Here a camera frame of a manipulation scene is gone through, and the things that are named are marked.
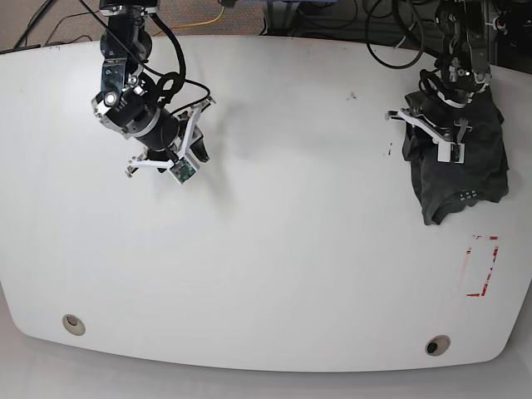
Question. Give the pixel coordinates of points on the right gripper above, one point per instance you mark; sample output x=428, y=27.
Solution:
x=166, y=130

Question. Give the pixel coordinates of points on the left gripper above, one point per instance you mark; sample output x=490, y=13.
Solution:
x=437, y=113

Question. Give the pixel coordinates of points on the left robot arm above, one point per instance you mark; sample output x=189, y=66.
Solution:
x=461, y=68

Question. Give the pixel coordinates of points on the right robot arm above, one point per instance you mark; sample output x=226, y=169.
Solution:
x=133, y=97

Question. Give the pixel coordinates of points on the red tape rectangle marking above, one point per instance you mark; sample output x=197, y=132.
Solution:
x=481, y=256

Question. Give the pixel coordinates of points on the left table cable grommet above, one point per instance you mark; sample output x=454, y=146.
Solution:
x=74, y=325

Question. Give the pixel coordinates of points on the table cable grommet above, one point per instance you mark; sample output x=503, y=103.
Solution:
x=74, y=325
x=437, y=345

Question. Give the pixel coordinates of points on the right table cable grommet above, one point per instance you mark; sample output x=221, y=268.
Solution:
x=437, y=345

